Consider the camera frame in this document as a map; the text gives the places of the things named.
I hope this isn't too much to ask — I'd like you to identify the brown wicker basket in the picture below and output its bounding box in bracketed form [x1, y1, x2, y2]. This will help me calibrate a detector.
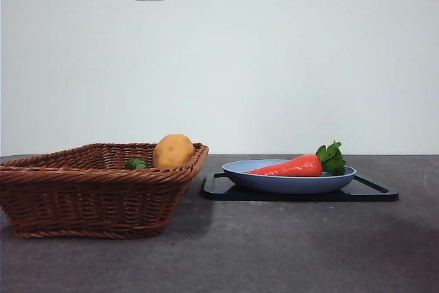
[0, 142, 210, 239]

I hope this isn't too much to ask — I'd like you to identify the yellow-brown potato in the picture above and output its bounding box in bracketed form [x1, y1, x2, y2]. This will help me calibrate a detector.
[152, 133, 197, 170]

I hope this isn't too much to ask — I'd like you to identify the green chili pepper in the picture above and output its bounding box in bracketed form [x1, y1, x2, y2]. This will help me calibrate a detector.
[124, 157, 150, 170]

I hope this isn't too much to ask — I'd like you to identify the blue round plate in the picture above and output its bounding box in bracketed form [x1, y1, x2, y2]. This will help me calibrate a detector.
[222, 159, 357, 195]

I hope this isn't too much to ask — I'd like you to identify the black rectangular tray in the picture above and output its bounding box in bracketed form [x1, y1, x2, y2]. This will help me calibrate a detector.
[200, 172, 401, 202]

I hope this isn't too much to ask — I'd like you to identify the orange carrot with green leaves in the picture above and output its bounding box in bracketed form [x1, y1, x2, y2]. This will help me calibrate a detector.
[245, 140, 348, 178]

